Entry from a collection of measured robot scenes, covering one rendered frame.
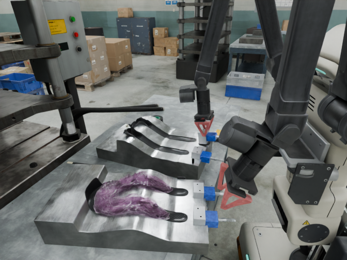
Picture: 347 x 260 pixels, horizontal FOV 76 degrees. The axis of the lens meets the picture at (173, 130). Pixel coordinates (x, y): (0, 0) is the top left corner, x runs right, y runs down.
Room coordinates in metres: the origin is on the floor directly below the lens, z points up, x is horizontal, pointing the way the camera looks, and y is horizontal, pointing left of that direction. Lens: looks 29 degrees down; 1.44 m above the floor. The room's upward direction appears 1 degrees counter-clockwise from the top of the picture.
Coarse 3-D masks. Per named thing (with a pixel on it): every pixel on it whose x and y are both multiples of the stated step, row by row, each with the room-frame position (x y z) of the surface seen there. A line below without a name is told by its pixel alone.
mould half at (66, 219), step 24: (72, 168) 0.66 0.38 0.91; (96, 168) 0.65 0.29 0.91; (72, 192) 0.53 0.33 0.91; (144, 192) 0.54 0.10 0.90; (192, 192) 0.58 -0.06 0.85; (48, 216) 0.44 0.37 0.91; (72, 216) 0.44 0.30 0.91; (96, 216) 0.47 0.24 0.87; (120, 216) 0.45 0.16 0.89; (144, 216) 0.45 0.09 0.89; (192, 216) 0.48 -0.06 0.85; (48, 240) 0.42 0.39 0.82; (72, 240) 0.42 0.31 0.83; (96, 240) 0.41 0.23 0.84; (120, 240) 0.40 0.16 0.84; (144, 240) 0.40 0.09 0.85; (168, 240) 0.39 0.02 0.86; (192, 240) 0.39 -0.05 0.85
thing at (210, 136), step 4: (208, 132) 0.87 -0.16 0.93; (212, 132) 0.86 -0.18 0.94; (200, 136) 0.84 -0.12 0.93; (208, 136) 0.83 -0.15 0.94; (212, 136) 0.82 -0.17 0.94; (216, 136) 0.83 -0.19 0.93; (200, 140) 0.84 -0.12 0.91; (204, 140) 0.83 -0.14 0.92; (208, 140) 0.83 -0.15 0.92; (212, 140) 0.82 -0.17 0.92
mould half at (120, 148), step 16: (144, 128) 0.92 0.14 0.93; (160, 128) 0.96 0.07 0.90; (112, 144) 0.89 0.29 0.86; (128, 144) 0.80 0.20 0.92; (144, 144) 0.82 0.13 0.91; (160, 144) 0.85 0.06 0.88; (176, 144) 0.85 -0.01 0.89; (192, 144) 0.84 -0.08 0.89; (112, 160) 0.84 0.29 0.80; (128, 160) 0.81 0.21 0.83; (144, 160) 0.77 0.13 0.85; (160, 160) 0.75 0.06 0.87; (176, 160) 0.72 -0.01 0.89; (176, 176) 0.72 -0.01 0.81; (192, 176) 0.69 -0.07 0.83
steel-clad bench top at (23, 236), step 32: (160, 96) 1.69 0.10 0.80; (192, 128) 1.15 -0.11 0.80; (96, 160) 0.85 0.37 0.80; (32, 192) 0.65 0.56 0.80; (0, 224) 0.50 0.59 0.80; (32, 224) 0.50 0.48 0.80; (0, 256) 0.39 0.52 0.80; (32, 256) 0.39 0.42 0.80; (64, 256) 0.39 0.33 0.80; (96, 256) 0.38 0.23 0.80; (128, 256) 0.38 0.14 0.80; (160, 256) 0.38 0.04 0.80
